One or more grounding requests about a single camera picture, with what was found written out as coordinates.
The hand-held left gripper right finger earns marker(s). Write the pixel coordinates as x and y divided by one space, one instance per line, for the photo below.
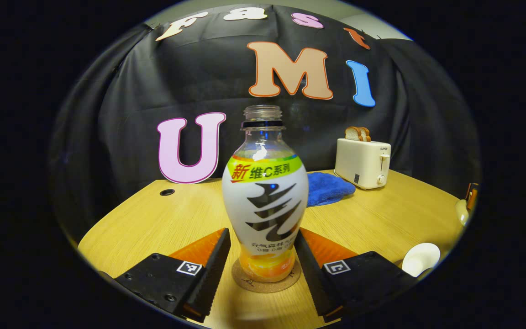
313 274

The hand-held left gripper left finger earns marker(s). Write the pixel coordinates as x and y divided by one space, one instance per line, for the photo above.
210 274

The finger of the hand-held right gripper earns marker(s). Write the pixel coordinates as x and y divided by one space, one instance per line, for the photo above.
473 196

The round cork coaster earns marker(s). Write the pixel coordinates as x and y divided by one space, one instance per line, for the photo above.
263 287

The yellow ceramic teacup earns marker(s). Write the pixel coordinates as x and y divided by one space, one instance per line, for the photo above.
420 258

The white label plastic water bottle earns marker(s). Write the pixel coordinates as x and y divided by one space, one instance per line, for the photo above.
265 205

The blue folded towel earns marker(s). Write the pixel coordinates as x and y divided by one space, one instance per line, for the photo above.
329 189

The white toaster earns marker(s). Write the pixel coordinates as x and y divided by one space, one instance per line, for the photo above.
359 162

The toasted bread slice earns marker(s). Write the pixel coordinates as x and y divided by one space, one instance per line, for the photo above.
366 135
353 134

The black backdrop cloth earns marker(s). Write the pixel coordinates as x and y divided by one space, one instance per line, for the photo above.
121 114

